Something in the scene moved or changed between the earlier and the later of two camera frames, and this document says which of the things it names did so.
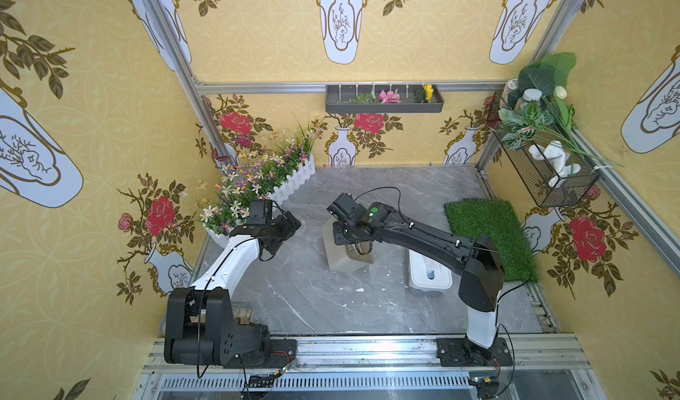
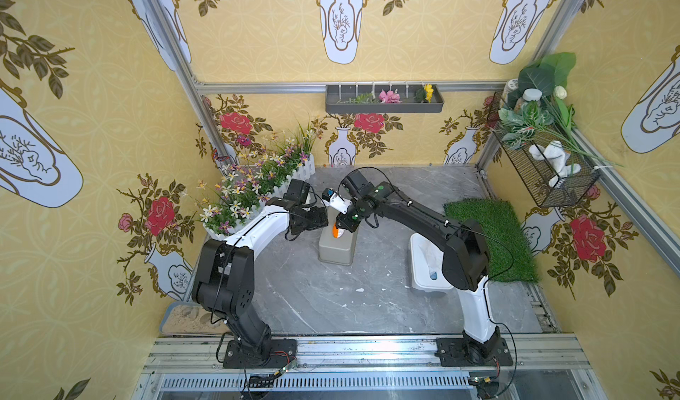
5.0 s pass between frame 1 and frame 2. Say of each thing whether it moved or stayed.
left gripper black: moved
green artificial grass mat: stayed
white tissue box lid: stayed
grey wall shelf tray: stayed
